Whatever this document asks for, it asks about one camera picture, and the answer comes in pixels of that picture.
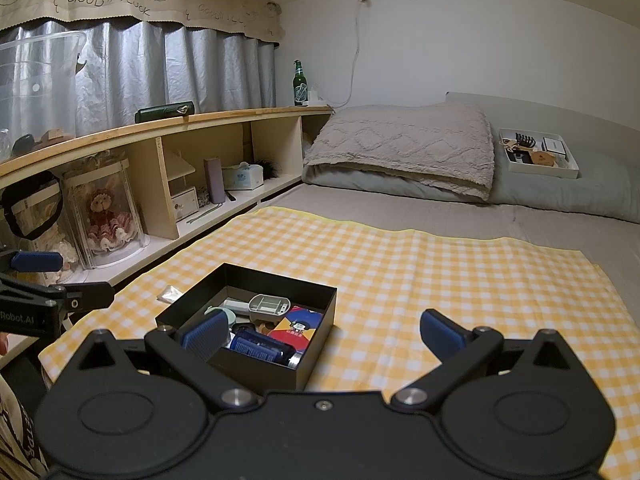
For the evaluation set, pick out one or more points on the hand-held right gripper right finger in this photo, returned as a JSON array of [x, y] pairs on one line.
[[442, 334]]

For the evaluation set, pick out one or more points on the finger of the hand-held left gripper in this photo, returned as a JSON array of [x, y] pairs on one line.
[[90, 295], [37, 261]]

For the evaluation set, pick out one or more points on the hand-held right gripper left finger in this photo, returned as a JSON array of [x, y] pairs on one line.
[[205, 334]]

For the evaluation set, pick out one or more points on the green round case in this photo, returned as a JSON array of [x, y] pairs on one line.
[[231, 316]]

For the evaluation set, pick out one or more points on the dark blue bottle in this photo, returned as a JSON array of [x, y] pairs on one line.
[[260, 349]]

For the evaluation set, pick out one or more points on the red blue card box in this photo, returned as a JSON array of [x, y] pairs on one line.
[[297, 324]]

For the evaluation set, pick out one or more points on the black box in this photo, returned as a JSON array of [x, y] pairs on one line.
[[317, 340]]

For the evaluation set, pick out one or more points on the small white doll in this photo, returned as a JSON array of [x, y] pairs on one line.
[[65, 260]]

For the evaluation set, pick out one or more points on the clear plastic strip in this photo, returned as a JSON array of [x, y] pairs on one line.
[[175, 293]]

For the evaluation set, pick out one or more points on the yellow checked blanket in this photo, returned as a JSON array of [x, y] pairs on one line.
[[425, 270]]

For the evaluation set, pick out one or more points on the doll in clear case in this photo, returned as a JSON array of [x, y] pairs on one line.
[[105, 215]]

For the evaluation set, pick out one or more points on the printed tote bag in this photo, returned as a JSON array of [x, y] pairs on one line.
[[20, 435]]

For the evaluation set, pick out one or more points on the thin hair pin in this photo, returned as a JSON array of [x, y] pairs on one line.
[[205, 214]]

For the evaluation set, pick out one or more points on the small wooden block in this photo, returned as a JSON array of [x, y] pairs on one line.
[[56, 137]]

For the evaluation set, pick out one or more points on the small wooden drawer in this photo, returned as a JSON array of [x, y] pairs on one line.
[[182, 205]]

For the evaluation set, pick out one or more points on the wooden shelf unit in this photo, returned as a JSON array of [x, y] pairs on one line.
[[165, 185]]

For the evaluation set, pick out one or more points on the purple upright box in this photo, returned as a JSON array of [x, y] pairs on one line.
[[215, 180]]

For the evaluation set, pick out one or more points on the white tissue box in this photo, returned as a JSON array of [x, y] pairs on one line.
[[242, 177]]

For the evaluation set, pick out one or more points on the clear plastic bin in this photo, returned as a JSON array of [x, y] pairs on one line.
[[30, 90]]

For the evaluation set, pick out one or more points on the black fluffy item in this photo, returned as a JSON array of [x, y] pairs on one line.
[[267, 169]]

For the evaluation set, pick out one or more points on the white tray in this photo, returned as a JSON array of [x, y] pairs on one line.
[[542, 171]]

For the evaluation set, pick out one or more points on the grey folded duvet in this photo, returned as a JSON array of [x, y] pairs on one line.
[[575, 195]]

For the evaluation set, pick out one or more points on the beige textured pillow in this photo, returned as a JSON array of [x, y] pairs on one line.
[[400, 145]]

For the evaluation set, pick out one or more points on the dark green pouch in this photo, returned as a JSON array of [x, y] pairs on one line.
[[165, 112]]

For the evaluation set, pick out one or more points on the round wooden comb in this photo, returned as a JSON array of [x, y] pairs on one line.
[[544, 159]]

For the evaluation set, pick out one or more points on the black hair claw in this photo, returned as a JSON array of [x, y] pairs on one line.
[[525, 140]]

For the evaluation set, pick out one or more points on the small white box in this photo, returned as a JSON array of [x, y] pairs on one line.
[[554, 145]]

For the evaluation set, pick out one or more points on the grey curtain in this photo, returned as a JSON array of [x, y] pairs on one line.
[[150, 70]]

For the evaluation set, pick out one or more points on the white power adapter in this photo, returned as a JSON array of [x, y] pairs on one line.
[[312, 99]]

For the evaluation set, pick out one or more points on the green glass bottle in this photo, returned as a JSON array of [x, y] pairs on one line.
[[299, 87]]

